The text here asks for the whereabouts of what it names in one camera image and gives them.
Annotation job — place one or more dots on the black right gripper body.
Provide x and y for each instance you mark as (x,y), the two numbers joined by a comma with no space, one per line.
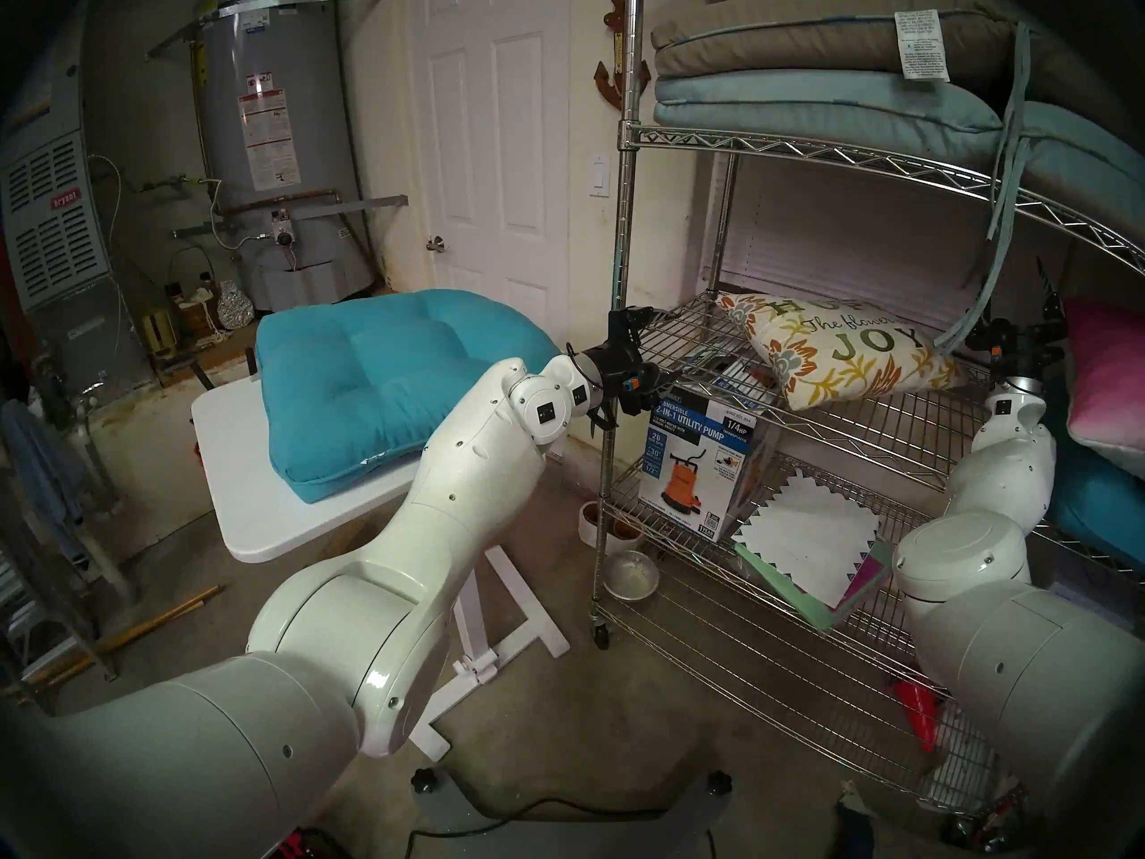
(1020,352)

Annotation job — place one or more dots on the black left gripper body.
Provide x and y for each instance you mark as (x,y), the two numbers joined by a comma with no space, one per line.
(622,369)

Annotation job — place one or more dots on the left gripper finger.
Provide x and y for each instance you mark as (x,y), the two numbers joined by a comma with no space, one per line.
(662,383)
(642,318)

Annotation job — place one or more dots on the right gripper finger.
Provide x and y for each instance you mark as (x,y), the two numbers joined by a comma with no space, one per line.
(979,334)
(1052,298)

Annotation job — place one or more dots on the floral JOY print pillow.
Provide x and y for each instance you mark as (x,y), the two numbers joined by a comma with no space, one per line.
(850,356)

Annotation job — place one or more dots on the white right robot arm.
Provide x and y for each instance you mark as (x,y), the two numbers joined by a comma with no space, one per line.
(1002,472)

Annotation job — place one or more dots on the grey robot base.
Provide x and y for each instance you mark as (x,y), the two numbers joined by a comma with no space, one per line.
(626,835)

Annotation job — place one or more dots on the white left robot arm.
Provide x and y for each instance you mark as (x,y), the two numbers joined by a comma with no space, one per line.
(429,508)

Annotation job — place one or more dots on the teal seat cushion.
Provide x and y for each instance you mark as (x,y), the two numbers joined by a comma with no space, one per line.
(376,383)
(1100,508)

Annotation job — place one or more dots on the light blue bench cushion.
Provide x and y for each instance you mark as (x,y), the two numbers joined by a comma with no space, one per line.
(805,101)

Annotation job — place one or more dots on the taupe bench cushion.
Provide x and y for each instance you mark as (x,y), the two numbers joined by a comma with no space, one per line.
(787,29)

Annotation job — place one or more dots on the pink throw pillow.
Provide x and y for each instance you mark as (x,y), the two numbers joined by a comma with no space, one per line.
(1109,374)

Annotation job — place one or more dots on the utility pump box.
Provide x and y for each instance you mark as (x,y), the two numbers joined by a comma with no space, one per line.
(689,481)

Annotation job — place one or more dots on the small white pot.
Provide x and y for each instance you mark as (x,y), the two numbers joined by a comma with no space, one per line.
(590,526)

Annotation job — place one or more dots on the white window blind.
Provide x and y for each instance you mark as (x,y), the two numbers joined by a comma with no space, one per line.
(850,231)

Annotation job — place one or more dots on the metal pet bowl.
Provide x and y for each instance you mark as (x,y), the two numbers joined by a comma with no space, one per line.
(631,576)

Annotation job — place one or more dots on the white zigzag edged sheet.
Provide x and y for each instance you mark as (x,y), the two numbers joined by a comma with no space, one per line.
(805,535)

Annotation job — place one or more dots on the white panel door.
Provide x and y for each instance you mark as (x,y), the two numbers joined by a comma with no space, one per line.
(501,150)

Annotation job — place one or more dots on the green foam sheet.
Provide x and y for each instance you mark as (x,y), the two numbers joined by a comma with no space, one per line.
(787,593)

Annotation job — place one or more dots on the magenta sheet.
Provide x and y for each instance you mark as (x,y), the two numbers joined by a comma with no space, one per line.
(863,580)

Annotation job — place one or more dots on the white care label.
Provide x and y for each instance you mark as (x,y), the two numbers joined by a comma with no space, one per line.
(921,47)

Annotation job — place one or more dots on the red plastic item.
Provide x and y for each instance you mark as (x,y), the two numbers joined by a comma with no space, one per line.
(917,710)

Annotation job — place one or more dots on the white overbed table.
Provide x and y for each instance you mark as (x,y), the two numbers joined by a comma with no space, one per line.
(241,472)

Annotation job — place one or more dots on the black base knob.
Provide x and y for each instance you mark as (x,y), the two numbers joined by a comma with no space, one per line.
(425,781)
(718,781)

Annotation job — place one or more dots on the grey water heater tank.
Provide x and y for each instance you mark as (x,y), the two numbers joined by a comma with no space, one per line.
(268,61)

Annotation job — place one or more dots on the wooden stick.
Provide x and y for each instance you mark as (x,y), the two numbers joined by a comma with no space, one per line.
(143,632)

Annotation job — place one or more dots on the grey furnace cabinet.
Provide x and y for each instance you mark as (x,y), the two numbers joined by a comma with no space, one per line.
(54,240)

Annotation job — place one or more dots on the blue grey cloth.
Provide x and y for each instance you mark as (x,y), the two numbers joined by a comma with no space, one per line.
(36,463)

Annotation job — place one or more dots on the white light switch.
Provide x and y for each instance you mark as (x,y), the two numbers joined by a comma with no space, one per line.
(599,174)

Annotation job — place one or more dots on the brown anchor wall decoration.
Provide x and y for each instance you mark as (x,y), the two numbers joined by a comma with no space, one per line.
(613,88)

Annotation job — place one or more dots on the silver foil duct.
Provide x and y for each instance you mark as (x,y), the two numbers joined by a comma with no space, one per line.
(237,307)

